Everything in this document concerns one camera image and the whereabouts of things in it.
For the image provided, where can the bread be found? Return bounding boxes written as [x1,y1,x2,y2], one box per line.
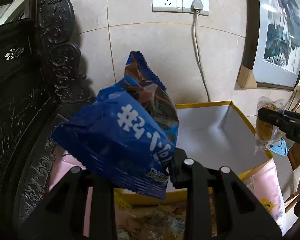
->
[255,96,285,152]

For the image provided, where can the blue snack bag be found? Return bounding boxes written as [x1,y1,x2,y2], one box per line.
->
[51,51,179,199]

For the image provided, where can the light blue cloth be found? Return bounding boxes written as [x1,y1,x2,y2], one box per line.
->
[269,138,290,156]

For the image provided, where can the pink floral cloth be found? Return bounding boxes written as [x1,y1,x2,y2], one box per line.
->
[47,146,287,233]

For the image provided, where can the yellow cardboard box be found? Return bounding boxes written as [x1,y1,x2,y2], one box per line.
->
[113,100,274,205]

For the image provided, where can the framed lotus painting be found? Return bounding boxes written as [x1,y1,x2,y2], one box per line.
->
[237,0,300,90]

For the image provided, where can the dark carved wooden furniture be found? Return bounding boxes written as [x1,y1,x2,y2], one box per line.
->
[0,0,92,232]

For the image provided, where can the white plug and cable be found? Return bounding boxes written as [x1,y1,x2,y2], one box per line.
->
[190,0,212,103]

